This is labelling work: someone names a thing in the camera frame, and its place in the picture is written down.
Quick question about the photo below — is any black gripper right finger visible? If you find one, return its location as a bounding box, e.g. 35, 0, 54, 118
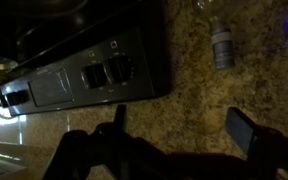
225, 106, 257, 156

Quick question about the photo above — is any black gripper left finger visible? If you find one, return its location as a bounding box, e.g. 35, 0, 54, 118
112, 103, 129, 133

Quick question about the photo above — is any clear bottle with white label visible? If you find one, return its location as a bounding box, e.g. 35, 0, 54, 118
192, 0, 237, 72

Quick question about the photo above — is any black stove with knobs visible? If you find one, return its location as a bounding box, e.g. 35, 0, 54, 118
0, 0, 173, 118

